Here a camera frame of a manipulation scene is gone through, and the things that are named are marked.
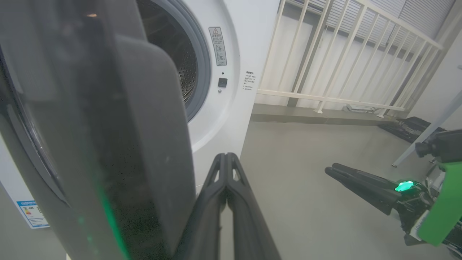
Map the white front-load washing machine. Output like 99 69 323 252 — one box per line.
0 0 280 231

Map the white metal railing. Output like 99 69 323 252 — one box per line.
254 0 462 118

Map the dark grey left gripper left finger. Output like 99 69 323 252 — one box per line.
173 152 228 260

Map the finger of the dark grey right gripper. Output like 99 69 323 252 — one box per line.
332 163 401 192
325 167 401 215

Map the grey rubber door seal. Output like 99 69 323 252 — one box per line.
152 0 212 122

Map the round black washer door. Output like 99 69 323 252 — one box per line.
0 0 197 260

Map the white slanted pole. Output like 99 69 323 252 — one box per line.
392 90 462 167

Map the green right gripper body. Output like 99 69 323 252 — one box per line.
392 162 462 248

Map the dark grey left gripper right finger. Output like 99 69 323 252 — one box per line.
226 152 282 260

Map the black flat floor object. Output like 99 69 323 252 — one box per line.
378 116 446 143

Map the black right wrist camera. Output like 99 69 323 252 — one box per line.
415 129 462 164

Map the blue energy label sticker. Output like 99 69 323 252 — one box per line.
16 200 50 229

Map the grey warning sticker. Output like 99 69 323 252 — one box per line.
209 27 228 66

